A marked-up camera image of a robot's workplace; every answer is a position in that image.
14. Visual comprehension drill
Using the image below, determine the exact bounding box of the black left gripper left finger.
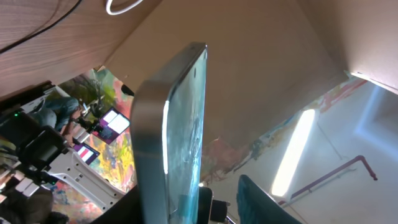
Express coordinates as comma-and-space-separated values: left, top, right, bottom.
90, 186, 143, 224

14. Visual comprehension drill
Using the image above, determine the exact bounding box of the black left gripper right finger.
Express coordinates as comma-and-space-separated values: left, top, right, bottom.
236, 175, 301, 224

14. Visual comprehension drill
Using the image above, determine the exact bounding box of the blue Galaxy S25 smartphone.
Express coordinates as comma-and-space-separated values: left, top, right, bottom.
130, 42, 207, 223

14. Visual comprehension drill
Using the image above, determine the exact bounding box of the black USB charging cable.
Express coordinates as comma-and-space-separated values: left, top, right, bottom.
0, 0, 83, 54

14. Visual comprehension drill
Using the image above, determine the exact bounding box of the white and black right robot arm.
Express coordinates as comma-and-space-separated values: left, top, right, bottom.
1, 111, 125, 212

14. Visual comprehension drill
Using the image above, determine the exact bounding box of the white power strip cord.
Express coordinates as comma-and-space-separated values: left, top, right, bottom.
105, 0, 144, 16

